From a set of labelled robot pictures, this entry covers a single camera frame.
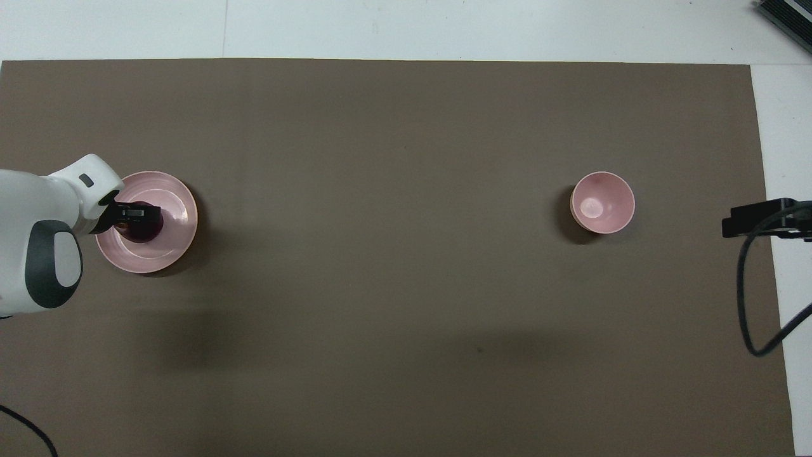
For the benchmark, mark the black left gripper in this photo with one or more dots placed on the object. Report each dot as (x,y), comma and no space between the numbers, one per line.
(106,216)

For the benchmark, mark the red apple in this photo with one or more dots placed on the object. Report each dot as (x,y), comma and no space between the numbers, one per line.
(143,236)

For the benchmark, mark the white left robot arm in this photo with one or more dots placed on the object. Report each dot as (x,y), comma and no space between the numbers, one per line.
(38,216)

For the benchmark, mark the pink plate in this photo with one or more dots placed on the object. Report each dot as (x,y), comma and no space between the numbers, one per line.
(171,247)

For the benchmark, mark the pink bowl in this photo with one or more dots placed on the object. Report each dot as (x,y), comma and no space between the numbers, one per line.
(602,203)

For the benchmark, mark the dark ribbed device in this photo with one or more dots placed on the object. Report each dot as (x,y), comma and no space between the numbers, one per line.
(793,19)

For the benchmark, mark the brown table mat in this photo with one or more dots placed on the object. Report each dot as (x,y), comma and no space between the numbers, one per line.
(380,285)

